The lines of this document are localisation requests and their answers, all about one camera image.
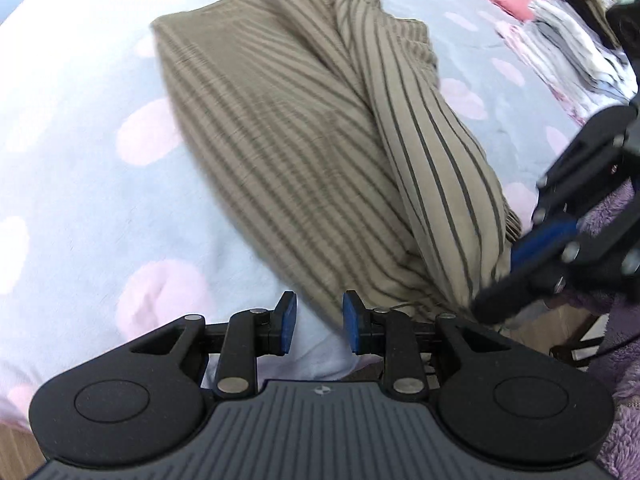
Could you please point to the brown striped garment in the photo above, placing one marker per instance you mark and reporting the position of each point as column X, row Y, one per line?
column 310, row 160

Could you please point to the stack of folded clothes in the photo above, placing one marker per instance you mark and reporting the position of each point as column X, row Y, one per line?
column 565, row 45

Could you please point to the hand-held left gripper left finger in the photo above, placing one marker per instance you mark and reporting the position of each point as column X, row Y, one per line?
column 287, row 322

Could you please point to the purple fleece clothing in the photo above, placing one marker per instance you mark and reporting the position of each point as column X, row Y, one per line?
column 620, row 340

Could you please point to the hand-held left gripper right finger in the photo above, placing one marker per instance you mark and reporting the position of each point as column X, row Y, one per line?
column 352, row 322

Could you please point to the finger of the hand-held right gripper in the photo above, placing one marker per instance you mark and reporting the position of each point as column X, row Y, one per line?
column 545, row 245
column 585, row 155

